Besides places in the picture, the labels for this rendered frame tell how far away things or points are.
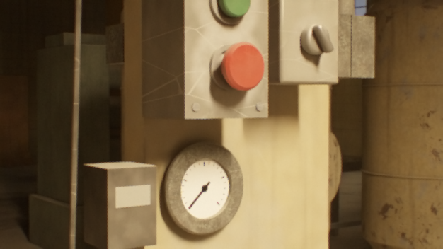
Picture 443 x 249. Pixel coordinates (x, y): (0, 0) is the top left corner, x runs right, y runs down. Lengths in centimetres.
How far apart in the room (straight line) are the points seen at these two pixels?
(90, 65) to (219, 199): 605
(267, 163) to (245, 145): 4
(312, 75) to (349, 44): 19
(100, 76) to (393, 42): 276
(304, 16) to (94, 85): 607
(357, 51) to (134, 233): 39
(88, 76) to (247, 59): 613
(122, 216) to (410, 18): 500
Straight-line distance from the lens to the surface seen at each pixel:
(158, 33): 63
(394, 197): 560
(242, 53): 59
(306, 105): 77
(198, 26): 60
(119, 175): 62
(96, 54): 675
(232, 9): 61
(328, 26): 71
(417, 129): 549
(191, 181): 68
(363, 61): 89
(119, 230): 62
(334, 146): 420
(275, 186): 75
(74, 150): 60
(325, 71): 70
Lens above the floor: 149
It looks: 2 degrees down
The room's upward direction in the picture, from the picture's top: straight up
